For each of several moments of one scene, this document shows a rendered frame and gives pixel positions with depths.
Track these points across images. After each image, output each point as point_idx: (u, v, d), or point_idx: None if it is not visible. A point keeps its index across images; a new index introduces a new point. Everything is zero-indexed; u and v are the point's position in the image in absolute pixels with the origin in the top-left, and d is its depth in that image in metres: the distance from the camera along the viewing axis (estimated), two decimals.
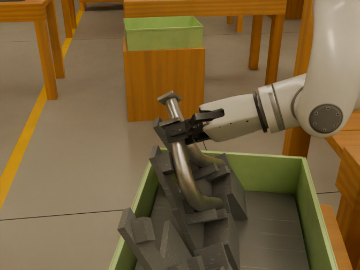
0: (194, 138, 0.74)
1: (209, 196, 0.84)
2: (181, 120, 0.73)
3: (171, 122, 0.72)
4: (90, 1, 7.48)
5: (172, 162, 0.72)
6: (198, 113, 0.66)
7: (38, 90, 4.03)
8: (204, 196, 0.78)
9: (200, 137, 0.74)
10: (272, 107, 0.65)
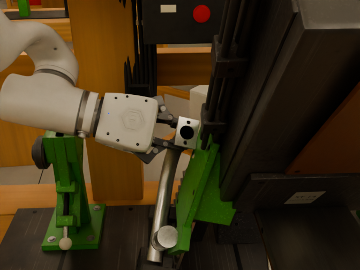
0: (166, 143, 0.73)
1: (159, 217, 0.79)
2: (177, 124, 0.72)
3: (186, 119, 0.73)
4: None
5: None
6: (156, 96, 0.74)
7: None
8: (161, 188, 0.81)
9: None
10: None
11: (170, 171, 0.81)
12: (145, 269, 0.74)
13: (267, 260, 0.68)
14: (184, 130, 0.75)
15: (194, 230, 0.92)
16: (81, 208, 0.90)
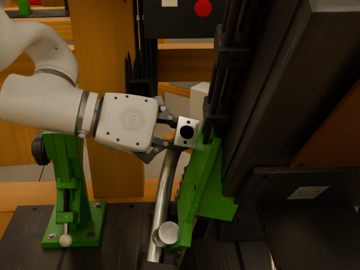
0: None
1: (159, 218, 0.78)
2: (177, 123, 0.72)
3: (186, 119, 0.73)
4: None
5: None
6: (156, 96, 0.74)
7: None
8: (160, 189, 0.81)
9: None
10: None
11: (170, 172, 0.81)
12: (146, 265, 0.73)
13: (269, 256, 0.67)
14: (184, 130, 0.75)
15: (195, 227, 0.91)
16: (81, 204, 0.90)
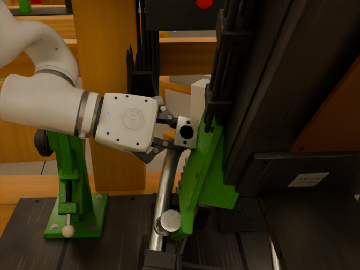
0: None
1: None
2: (177, 124, 0.72)
3: (186, 119, 0.73)
4: None
5: None
6: (156, 96, 0.74)
7: None
8: (161, 189, 0.81)
9: None
10: None
11: (170, 172, 0.81)
12: (148, 254, 0.74)
13: (270, 244, 0.68)
14: (184, 130, 0.75)
15: (196, 218, 0.92)
16: (83, 196, 0.90)
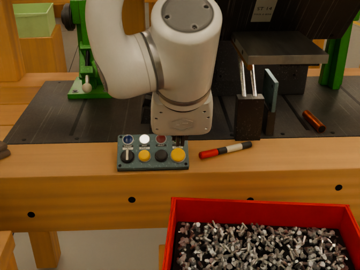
0: None
1: None
2: None
3: None
4: None
5: None
6: None
7: None
8: None
9: None
10: None
11: None
12: None
13: (239, 67, 0.92)
14: None
15: None
16: None
